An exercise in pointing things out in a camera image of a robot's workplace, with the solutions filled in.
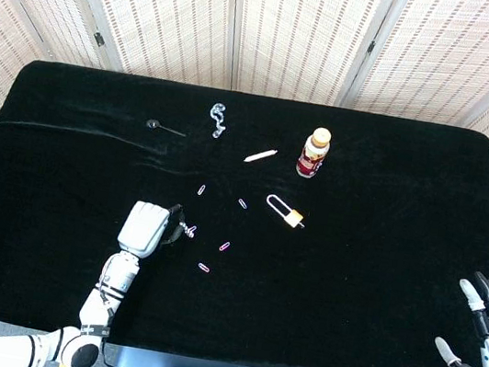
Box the black cable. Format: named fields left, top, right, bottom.
left=87, top=340, right=134, bottom=367

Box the brass padlock long shackle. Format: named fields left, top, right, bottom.
left=262, top=192, right=304, bottom=228

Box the small metal spoon black handle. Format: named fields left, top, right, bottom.
left=144, top=118, right=188, bottom=138

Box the black velvet table cloth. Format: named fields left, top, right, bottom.
left=0, top=53, right=489, bottom=367

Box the white pen stick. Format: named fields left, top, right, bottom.
left=243, top=144, right=279, bottom=168

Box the left robot hand white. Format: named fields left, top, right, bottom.
left=114, top=194, right=192, bottom=265

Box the red white drink bottle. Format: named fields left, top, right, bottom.
left=294, top=125, right=333, bottom=182

